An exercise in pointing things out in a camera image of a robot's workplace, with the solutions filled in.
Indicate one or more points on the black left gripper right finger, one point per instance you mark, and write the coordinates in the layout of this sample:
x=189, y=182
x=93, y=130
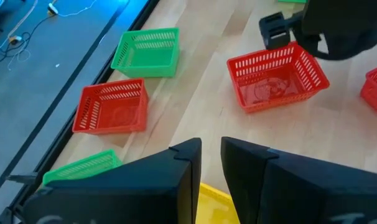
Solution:
x=300, y=193

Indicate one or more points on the yellow plastic basket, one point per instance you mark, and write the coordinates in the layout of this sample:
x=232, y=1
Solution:
x=213, y=208

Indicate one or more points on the white power adapter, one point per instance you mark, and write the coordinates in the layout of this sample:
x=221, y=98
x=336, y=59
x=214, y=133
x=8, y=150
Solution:
x=52, y=8

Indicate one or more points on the red plastic basket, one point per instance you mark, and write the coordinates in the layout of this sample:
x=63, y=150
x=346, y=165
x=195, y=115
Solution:
x=269, y=90
x=114, y=119
x=376, y=90

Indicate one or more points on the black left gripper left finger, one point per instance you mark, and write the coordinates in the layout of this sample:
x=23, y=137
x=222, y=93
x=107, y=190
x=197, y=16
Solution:
x=129, y=193

